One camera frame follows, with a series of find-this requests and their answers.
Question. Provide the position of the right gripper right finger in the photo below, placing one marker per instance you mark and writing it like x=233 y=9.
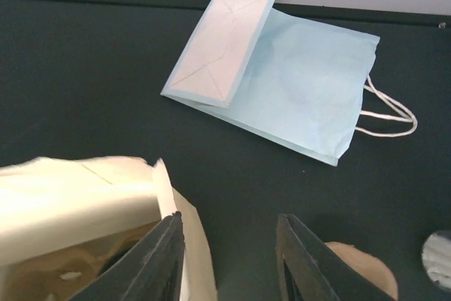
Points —
x=309 y=270

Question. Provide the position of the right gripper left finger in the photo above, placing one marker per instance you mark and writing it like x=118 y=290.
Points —
x=151 y=270

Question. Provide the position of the brown paper bag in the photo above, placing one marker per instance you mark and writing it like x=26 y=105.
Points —
x=64 y=222

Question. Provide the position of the blue paper bag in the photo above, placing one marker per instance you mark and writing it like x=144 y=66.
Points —
x=296 y=82

